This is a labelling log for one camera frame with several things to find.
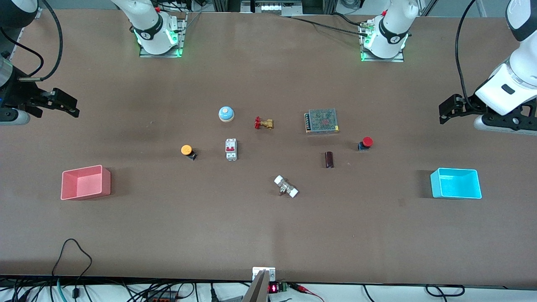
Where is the metal valve with white caps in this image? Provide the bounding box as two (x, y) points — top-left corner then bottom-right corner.
(274, 175), (300, 199)

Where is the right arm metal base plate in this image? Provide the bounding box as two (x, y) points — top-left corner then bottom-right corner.
(139, 12), (188, 58)

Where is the thin black looped cable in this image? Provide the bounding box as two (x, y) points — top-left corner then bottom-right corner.
(51, 238), (93, 278)

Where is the red alligator clip lead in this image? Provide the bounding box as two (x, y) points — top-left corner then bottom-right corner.
(291, 283), (326, 302)

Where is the black coiled cable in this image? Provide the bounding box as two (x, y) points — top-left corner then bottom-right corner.
(425, 284), (466, 298)

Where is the grey camera mount bar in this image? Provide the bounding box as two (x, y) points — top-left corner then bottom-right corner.
(242, 270), (270, 302)

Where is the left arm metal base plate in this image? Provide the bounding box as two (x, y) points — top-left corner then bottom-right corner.
(360, 20), (405, 63)

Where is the black cable to arm base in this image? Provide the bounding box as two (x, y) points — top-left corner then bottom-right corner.
(289, 13), (366, 36)

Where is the cyan plastic box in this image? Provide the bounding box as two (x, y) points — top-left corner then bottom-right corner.
(430, 167), (482, 200)

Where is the green cable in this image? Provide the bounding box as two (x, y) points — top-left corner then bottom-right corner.
(56, 277), (69, 302)

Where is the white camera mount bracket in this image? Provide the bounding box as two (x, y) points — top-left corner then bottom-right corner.
(252, 266), (277, 283)

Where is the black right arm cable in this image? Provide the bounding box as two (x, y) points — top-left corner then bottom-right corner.
(18, 0), (64, 82)
(0, 37), (45, 77)

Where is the pink plastic box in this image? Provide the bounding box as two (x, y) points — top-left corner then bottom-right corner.
(60, 164), (112, 201)

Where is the metal mesh power supply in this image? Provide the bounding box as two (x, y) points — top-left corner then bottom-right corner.
(304, 108), (340, 135)

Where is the aluminium frame equipment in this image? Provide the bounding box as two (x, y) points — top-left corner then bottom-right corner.
(240, 0), (304, 17)

